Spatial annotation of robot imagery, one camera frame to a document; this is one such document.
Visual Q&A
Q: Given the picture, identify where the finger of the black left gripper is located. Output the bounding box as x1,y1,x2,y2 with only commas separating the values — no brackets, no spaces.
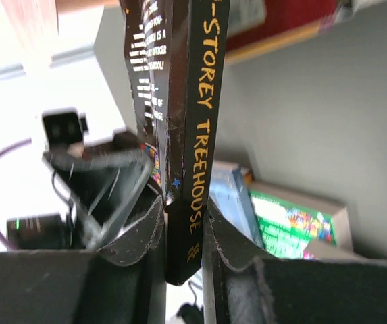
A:
43,130,153,250

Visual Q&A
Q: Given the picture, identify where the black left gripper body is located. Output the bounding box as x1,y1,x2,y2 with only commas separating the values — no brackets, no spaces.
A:
6,213,74,250

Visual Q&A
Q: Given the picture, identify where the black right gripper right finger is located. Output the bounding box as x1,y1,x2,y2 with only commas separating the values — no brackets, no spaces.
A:
203,204,387,323

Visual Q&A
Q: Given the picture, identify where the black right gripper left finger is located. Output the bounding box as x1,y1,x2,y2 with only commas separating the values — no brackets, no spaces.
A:
0,198,166,323

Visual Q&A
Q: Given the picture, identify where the black Treehouse paperback book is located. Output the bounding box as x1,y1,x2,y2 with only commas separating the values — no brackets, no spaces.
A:
120,1,230,286

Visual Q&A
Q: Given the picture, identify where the dark red cream book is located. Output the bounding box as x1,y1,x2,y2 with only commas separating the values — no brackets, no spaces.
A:
226,1,340,64

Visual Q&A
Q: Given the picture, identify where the green paperback book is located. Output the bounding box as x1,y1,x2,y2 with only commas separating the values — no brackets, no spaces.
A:
248,181,353,259

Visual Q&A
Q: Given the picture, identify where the dark blue Nineteen Eighty-Four book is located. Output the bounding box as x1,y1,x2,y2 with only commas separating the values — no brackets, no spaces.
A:
209,161,264,248

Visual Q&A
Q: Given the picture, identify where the pink three-tier shelf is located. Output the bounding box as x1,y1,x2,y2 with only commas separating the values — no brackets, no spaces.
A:
0,1,119,70

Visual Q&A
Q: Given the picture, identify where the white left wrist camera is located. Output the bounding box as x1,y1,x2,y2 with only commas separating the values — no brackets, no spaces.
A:
31,107,88,151

